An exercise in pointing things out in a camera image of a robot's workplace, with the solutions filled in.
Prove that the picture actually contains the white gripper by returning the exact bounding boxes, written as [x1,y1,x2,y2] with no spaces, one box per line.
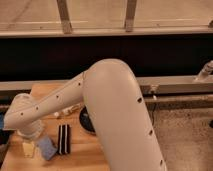
[18,120,44,158]

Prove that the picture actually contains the blue white sponge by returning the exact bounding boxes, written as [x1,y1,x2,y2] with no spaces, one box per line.
[36,136,57,160]

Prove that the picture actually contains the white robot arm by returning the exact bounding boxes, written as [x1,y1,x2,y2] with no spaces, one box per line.
[0,59,167,171]

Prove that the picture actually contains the black white striped eraser block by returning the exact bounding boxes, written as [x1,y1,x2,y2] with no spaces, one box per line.
[58,124,70,155]

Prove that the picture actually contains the white plastic bottle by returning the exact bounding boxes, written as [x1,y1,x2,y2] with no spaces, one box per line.
[53,103,84,119]

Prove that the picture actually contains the black round plate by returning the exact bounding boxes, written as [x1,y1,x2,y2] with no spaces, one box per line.
[79,107,95,134]

